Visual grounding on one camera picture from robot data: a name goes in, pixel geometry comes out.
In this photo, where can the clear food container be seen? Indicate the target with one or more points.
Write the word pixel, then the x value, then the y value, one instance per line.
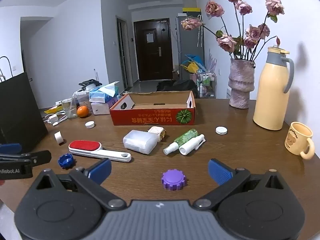
pixel 82 98

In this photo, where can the white spray bottle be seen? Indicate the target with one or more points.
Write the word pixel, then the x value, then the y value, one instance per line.
pixel 190 146

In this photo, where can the blue ridged cap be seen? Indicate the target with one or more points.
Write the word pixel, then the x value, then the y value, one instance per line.
pixel 65 160

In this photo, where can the white round bowl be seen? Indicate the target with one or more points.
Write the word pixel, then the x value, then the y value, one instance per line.
pixel 89 87

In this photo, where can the blue tissue pack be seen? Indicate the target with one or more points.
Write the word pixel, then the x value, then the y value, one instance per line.
pixel 102 93

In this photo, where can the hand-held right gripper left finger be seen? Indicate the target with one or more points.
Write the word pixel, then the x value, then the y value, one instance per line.
pixel 101 170

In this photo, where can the white charger adapter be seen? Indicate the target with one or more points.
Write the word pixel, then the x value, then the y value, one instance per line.
pixel 51 118

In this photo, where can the yellow bear mug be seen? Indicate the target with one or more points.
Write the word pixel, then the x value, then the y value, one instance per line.
pixel 296 140

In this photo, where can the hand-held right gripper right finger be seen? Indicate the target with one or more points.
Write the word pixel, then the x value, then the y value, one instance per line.
pixel 220 171

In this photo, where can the white power strip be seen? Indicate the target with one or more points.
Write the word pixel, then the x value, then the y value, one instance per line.
pixel 228 93

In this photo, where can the white round disc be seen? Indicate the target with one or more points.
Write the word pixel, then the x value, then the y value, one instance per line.
pixel 222 130

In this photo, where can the purple ridged cap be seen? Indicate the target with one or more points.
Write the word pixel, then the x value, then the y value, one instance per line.
pixel 173 178

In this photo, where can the purple tissue pack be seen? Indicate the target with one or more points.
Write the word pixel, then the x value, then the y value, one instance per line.
pixel 102 108

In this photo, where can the clear drinking straw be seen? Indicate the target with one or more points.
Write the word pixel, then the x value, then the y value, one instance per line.
pixel 73 98

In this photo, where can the clear glass cup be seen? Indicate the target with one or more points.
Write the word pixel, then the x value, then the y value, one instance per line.
pixel 69 110

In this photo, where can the purple flower wall sticker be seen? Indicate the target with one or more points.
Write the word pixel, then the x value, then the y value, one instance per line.
pixel 212 61

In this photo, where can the orange fruit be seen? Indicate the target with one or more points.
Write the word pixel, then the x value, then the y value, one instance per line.
pixel 82 111

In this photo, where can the dark brown door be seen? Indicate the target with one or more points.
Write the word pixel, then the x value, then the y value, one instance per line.
pixel 160 62

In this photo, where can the green spray bottle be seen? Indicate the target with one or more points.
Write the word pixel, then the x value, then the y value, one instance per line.
pixel 185 136

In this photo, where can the orange cardboard box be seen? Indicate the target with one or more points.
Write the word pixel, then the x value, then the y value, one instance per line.
pixel 150 118

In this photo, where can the yellow packet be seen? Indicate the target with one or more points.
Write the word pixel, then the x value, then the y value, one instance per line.
pixel 53 109

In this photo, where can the pink bucket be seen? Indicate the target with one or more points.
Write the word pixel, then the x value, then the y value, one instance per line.
pixel 193 77

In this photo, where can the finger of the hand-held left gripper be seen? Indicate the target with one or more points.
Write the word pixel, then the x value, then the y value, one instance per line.
pixel 37 157
pixel 10 148

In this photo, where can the white paper notice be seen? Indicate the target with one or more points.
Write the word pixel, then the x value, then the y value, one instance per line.
pixel 150 38

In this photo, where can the translucent plastic bottle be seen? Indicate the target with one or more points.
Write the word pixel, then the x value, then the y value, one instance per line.
pixel 138 141

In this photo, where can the small gold perfume bottle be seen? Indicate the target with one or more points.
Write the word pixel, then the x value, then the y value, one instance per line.
pixel 157 130

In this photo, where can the white bottle cap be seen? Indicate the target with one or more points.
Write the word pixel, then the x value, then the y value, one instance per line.
pixel 89 124

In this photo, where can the metal trolley with bottles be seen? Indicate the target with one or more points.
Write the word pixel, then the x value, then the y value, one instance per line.
pixel 206 82

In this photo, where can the yellow thermos jug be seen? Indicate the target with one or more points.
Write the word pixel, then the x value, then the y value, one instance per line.
pixel 271 95

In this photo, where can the black plastic gadget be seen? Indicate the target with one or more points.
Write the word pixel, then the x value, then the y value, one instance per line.
pixel 90 82

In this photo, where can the yellow bag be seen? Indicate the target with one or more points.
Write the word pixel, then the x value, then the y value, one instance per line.
pixel 191 67

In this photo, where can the dried pink roses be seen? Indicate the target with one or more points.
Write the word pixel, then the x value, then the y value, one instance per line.
pixel 227 41

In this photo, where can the red and white lint brush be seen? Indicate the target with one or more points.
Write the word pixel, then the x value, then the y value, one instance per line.
pixel 85 146

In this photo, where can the pink textured vase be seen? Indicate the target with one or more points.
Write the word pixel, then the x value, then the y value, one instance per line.
pixel 241 82

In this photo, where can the black paper bag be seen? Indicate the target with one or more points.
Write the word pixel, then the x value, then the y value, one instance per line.
pixel 20 110

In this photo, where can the grey refrigerator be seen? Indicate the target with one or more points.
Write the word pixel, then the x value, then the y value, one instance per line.
pixel 187 40

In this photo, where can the white tape roll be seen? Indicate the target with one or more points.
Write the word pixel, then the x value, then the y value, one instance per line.
pixel 58 138

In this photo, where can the yellow box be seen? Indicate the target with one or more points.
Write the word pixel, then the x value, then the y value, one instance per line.
pixel 192 9

